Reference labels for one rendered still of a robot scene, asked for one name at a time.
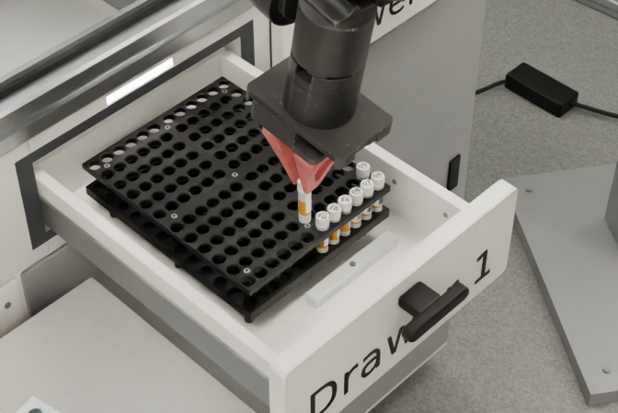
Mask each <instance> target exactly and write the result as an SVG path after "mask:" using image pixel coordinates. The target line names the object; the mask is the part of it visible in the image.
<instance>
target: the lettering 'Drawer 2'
mask: <svg viewBox="0 0 618 413"><path fill-rule="evenodd" d="M393 2H394V1H393ZM393 2H391V3H390V6H389V12H390V14H391V15H396V14H397V13H399V12H400V11H401V10H402V9H403V8H404V5H403V6H402V7H401V8H400V9H398V10H397V11H393V7H394V6H396V5H397V4H399V3H400V1H397V2H395V3H394V4H393ZM409 4H410V5H411V4H412V0H409ZM383 11H384V7H382V10H381V14H380V18H379V17H378V12H377V14H376V23H377V26H379V25H380V24H381V22H382V18H383Z"/></svg>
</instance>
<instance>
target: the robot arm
mask: <svg viewBox="0 0 618 413"><path fill-rule="evenodd" d="M248 1H249V2H250V3H251V4H252V5H253V6H255V7H256V8H257V9H258V10H259V11H260V12H261V13H262V14H263V15H264V16H265V17H267V18H268V19H269V20H270V21H271V22H272V23H273V24H275V25H277V26H287V25H291V24H292V23H294V22H295V24H294V30H293V36H292V47H291V53H290V56H289V57H287V58H285V59H284V60H282V61H281V62H279V63H277V64H276V65H274V66H273V67H271V68H270V69H268V71H266V72H265V73H263V74H262V75H260V76H258V77H257V78H255V79H254V80H252V81H251V82H249V83H248V84H247V87H246V100H247V101H248V100H250V99H252V98H253V102H252V106H251V114H250V116H251V118H252V119H253V120H255V121H256V122H257V123H258V124H260V125H261V126H262V127H263V128H262V133H263V134H264V136H265V137H266V139H267V140H268V142H269V144H270V146H271V147H272V149H273V150H274V152H275V153H276V155H277V157H278V158H279V160H280V161H281V162H282V164H283V166H284V168H285V170H286V172H287V174H288V176H289V178H290V180H291V181H292V184H294V185H295V184H297V180H298V179H300V181H301V184H302V187H303V192H304V193H305V194H308V193H309V192H311V191H312V190H313V189H315V188H316V187H318V185H319V184H320V182H321V181H322V180H323V178H324V177H325V175H326V173H327V172H328V171H329V169H330V168H331V167H332V166H333V164H334V168H335V169H342V168H344V167H345V166H347V165H348V164H349V163H351V162H352V161H353V160H354V159H355V154H357V153H358V152H359V151H360V150H361V149H362V148H364V147H365V146H366V145H370V144H372V143H373V142H375V141H376V142H377V143H378V142H379V141H381V140H382V139H383V138H384V137H385V136H386V135H388V134H389V133H390V131H391V128H392V124H393V117H392V116H391V115H390V114H388V113H387V112H386V111H384V110H383V109H381V108H380V107H379V106H377V105H376V104H375V103H373V102H372V101H371V100H369V99H368V98H367V97H365V96H364V95H363V94H362V93H361V92H360V91H361V83H362V78H363V74H364V70H365V65H366V61H367V57H368V52H369V48H370V44H371V39H372V32H373V27H374V22H375V19H376V14H377V2H376V0H248ZM389 1H400V2H405V0H389ZM293 151H294V152H295V153H294V154H293Z"/></svg>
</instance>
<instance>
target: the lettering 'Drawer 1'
mask: <svg viewBox="0 0 618 413"><path fill-rule="evenodd" d="M487 251H488V249H487V250H486V251H485V252H484V253H483V254H482V255H481V256H480V257H479V258H478V259H477V262H478V261H479V260H480V259H481V258H483V264H482V270H481V277H480V278H478V279H477V280H476V281H475V285H476V284H477V283H478V282H479V281H481V280H482V279H483V278H484V277H485V276H486V275H487V274H488V273H489V272H490V269H489V270H488V271H487V272H486V273H485V270H486V257H487ZM403 328H404V326H402V327H400V328H399V332H398V335H397V339H396V342H395V346H394V343H393V341H392V337H391V336H390V337H389V338H388V339H387V340H388V344H389V348H390V351H391V354H392V355H393V354H394V353H395V352H396V349H397V346H398V342H399V339H400V336H401V333H402V330H403ZM374 353H376V356H375V357H373V358H372V359H371V360H370V361H369V362H368V363H367V364H366V365H365V366H364V367H363V369H362V371H361V377H362V378H365V377H367V376H368V375H369V374H370V373H371V372H372V371H373V370H374V368H375V367H376V368H377V367H378V366H379V365H380V357H381V351H380V349H375V350H373V351H371V352H370V353H369V354H368V355H367V356H366V357H365V358H364V359H363V363H364V362H365V361H366V360H367V359H368V358H369V357H370V356H371V355H373V354H374ZM375 359H376V362H375V364H374V366H373V367H372V369H371V370H370V371H369V372H367V373H365V370H366V368H367V367H368V366H369V364H370V363H372V362H373V361H374V360H375ZM357 367H359V364H358V363H357V364H356V365H354V366H353V368H352V369H351V370H350V371H349V372H347V373H345V377H344V395H345V394H346V393H347V392H348V391H349V376H350V374H351V373H352V372H353V371H354V370H355V369H356V368H357ZM328 386H331V387H332V396H331V399H330V401H329V402H328V404H327V405H326V407H325V408H324V409H323V410H321V411H320V412H319V413H324V412H325V411H326V410H327V409H328V408H329V406H330V405H331V404H332V402H333V401H334V399H335V397H336V394H337V389H338V386H337V383H336V382H335V381H330V382H328V383H326V384H324V385H323V386H322V387H320V388H319V389H318V390H317V391H315V392H314V393H313V394H312V395H311V413H315V396H316V395H317V394H318V393H319V392H321V391H322V390H323V389H325V388H326V387H328Z"/></svg>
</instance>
